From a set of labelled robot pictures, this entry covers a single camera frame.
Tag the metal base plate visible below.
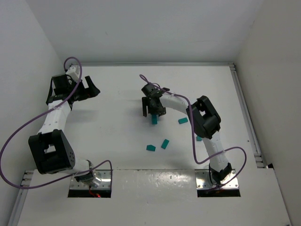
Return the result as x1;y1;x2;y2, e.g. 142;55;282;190
70;170;111;190
195;169;239;190

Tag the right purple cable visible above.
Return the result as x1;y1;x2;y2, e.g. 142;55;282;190
139;74;247;189

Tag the purple cable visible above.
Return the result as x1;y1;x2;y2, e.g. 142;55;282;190
0;56;113;189
139;74;247;189

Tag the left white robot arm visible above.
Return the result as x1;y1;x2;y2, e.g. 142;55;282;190
28;74;100;185

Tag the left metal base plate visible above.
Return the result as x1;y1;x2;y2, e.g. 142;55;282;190
70;170;111;190

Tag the teal arch block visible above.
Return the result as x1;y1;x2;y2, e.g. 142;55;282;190
151;114;158;125

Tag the aluminium frame rail back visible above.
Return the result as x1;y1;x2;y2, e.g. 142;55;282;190
83;62;235;67

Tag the aluminium frame rail left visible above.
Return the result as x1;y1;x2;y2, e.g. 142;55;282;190
8;170;34;226

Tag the teal pentagon roof block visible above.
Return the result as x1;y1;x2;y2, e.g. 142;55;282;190
146;145;156;152

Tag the teal small rectangular block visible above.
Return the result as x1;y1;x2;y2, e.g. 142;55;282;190
161;139;169;149

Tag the aluminium frame rail right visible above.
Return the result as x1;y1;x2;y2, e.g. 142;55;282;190
230;64;267;168

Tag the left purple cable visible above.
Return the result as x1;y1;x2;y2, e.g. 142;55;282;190
0;56;113;189

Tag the aluminium frame rail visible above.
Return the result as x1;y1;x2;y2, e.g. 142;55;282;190
83;62;235;67
8;170;34;226
230;64;267;168

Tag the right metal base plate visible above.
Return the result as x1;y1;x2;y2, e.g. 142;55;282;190
195;169;239;190

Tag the teal long rectangular block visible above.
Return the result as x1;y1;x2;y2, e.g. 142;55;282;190
178;117;188;124

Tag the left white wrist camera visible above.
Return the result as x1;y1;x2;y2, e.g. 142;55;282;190
66;65;80;82

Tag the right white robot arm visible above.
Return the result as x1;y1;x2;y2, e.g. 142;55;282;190
142;83;232;185

